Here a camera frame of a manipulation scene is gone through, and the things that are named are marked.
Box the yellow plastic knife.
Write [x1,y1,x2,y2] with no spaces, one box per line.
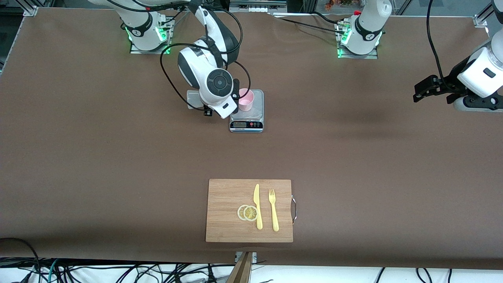
[253,184,263,230]

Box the wooden cutting board metal handle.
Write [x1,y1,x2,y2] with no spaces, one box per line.
[206,179,297,243]

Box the silver digital kitchen scale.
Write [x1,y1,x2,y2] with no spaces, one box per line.
[229,89,264,133]

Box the wooden post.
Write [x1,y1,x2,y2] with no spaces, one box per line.
[226,252,254,283]

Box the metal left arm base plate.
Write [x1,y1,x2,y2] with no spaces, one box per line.
[337,22,378,59]

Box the pink plastic cup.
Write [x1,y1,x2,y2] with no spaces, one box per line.
[238,88,255,112]

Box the brown table cover sheet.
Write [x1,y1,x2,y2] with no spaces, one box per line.
[0,8,503,271]

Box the yellow plastic fork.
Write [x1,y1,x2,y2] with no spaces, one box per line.
[268,189,279,232]

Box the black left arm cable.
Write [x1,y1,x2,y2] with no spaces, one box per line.
[427,0,458,93]

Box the orange red toy pile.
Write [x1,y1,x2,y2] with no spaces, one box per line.
[324,0,364,11]

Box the black base power cable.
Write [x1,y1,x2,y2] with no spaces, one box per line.
[267,13,346,34]

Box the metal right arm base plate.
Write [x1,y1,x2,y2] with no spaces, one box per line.
[130,16,172,55]

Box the white power strip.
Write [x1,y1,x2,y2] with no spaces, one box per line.
[230,0,287,13]

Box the teal floor cable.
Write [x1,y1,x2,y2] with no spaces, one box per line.
[46,259,59,283]

